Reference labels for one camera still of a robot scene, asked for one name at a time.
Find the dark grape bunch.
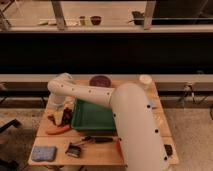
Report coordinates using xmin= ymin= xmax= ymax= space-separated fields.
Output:
xmin=47 ymin=108 xmax=72 ymax=126

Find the background dark pot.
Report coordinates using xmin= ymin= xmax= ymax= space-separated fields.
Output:
xmin=131 ymin=11 xmax=144 ymax=25

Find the purple bowl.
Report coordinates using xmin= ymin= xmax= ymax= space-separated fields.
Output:
xmin=89 ymin=75 xmax=111 ymax=87

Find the wooden table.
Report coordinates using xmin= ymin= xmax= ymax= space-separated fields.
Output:
xmin=28 ymin=83 xmax=179 ymax=167

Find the orange plastic bowl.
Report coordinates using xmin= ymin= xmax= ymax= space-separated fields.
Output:
xmin=116 ymin=139 xmax=123 ymax=160

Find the blue sponge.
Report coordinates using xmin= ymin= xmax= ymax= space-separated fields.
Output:
xmin=31 ymin=146 xmax=57 ymax=162

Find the orange carrot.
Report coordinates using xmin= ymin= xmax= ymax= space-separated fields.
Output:
xmin=45 ymin=125 xmax=71 ymax=135

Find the green plastic bin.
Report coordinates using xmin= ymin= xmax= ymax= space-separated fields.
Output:
xmin=71 ymin=99 xmax=116 ymax=131

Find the white round container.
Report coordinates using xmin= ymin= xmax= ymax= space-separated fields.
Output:
xmin=139 ymin=74 xmax=152 ymax=89

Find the black handled tool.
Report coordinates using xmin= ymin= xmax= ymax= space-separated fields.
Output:
xmin=82 ymin=136 xmax=114 ymax=144

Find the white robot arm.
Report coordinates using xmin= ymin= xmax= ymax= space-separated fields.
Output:
xmin=47 ymin=73 xmax=173 ymax=171

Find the background small cup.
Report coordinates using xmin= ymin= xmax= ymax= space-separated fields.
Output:
xmin=79 ymin=16 xmax=86 ymax=26

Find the dark red background bowl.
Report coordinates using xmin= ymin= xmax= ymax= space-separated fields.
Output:
xmin=90 ymin=16 xmax=102 ymax=26

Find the small black brush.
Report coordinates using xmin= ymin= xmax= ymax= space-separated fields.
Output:
xmin=65 ymin=142 xmax=86 ymax=158

